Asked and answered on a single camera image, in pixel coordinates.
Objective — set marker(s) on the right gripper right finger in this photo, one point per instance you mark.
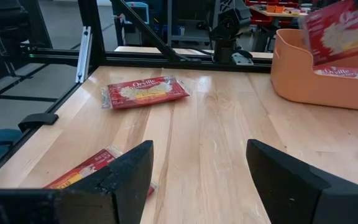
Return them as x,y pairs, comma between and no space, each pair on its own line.
284,193

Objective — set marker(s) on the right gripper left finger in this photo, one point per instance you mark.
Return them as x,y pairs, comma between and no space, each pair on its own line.
126,186

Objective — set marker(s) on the red Orville popcorn bag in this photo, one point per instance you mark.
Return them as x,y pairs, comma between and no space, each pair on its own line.
337,34
85,169
343,72
148,93

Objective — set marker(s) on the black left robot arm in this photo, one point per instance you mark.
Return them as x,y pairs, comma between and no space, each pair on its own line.
228,25

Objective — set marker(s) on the wooden background table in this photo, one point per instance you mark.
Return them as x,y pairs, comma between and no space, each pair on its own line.
278,14

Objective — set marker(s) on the orange box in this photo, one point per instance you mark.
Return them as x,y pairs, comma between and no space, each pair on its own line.
275,8

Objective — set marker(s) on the orange plastic basket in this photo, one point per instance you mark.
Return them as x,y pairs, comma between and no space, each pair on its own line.
306,90

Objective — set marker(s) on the silver aluminium bar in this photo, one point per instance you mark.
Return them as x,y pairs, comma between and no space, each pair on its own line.
83,53

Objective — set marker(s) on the teal framed device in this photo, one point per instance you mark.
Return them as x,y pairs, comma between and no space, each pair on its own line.
138,12

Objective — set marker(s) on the black bulky object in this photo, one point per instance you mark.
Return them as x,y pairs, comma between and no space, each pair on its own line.
5,18

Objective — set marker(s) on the black frame clip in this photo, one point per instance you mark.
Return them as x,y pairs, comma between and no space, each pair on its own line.
39,119

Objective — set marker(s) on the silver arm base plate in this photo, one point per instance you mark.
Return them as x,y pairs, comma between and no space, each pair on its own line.
242,59

